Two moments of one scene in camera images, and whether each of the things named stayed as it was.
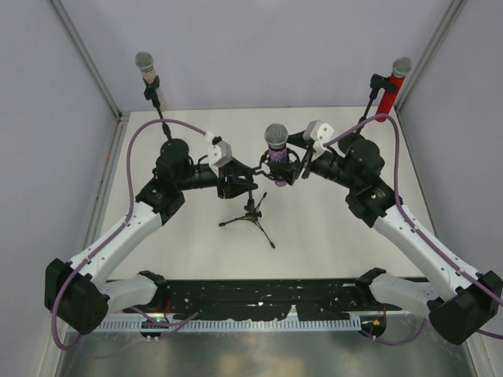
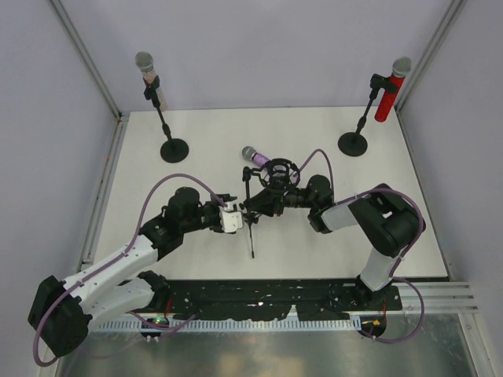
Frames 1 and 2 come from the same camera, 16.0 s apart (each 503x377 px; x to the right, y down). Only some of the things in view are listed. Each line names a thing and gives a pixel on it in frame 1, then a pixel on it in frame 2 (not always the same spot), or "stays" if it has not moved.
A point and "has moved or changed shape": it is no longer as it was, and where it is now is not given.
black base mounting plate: [247, 300] stays
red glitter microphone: [402, 67] stays
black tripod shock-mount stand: [251, 211] has moved or changed shape
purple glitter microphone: [277, 137] -> [257, 158]
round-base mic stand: [376, 82] stays
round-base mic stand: [172, 148] stays
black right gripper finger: [299, 139] -> [266, 199]
